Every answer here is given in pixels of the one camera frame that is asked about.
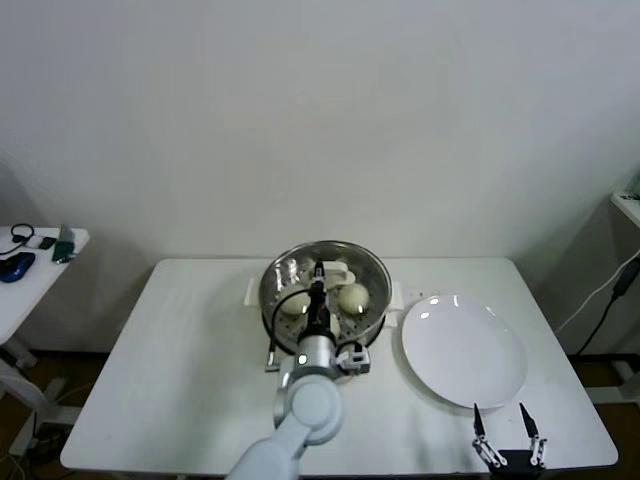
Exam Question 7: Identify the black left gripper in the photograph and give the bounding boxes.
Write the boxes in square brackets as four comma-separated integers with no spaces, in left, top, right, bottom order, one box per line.
[304,257,333,336]

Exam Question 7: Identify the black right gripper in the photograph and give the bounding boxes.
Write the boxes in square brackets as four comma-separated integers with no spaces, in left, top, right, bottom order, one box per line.
[471,402,549,474]

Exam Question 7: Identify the glass lid with cream handle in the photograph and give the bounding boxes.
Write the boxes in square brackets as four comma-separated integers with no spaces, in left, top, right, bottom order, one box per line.
[258,240,392,346]

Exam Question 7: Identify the white round plate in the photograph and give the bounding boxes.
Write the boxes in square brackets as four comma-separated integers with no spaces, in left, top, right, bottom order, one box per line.
[400,294,528,410]

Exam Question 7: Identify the white side table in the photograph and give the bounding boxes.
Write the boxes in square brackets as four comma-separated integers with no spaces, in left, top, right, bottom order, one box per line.
[0,226,91,459]

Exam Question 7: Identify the blue computer mouse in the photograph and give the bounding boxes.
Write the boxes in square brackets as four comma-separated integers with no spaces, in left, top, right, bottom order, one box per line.
[0,252,36,285]

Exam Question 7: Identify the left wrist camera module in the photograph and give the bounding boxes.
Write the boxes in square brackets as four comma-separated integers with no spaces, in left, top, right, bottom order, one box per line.
[334,342,372,376]

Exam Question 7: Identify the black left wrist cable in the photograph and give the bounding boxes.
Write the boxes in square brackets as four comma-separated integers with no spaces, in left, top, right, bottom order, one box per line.
[263,284,314,375]

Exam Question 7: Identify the white power cable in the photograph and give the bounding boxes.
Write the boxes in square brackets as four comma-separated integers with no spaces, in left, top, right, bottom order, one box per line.
[557,247,640,334]

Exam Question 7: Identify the black cable with adapter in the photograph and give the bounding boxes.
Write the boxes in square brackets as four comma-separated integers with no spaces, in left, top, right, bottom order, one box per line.
[574,259,640,355]

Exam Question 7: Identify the black headset cable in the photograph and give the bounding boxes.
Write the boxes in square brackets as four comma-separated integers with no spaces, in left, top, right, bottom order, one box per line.
[0,223,36,259]

